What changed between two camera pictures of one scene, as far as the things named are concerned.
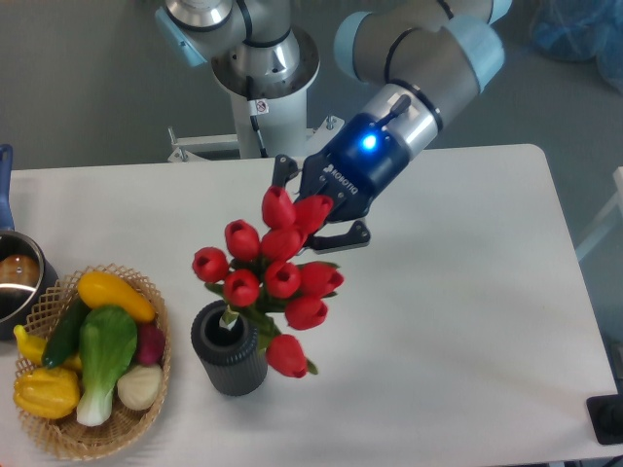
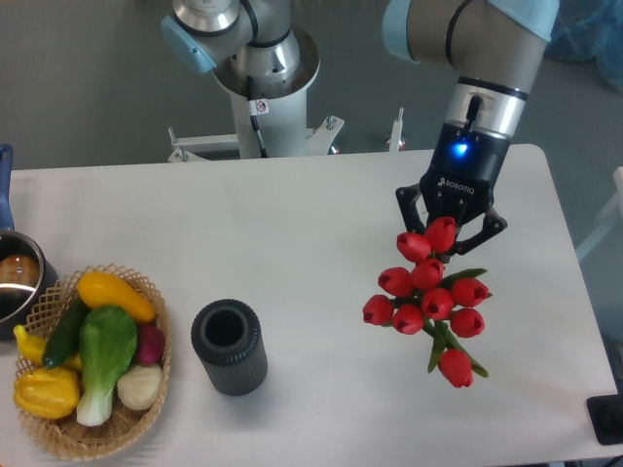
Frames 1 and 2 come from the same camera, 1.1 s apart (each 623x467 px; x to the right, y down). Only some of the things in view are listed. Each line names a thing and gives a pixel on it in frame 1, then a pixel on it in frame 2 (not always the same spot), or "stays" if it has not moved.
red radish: (151, 343) stays
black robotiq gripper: (352, 168) → (457, 183)
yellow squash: (103, 289) stays
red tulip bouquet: (263, 276) → (427, 298)
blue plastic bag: (580, 30) stays
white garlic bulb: (140, 386) stays
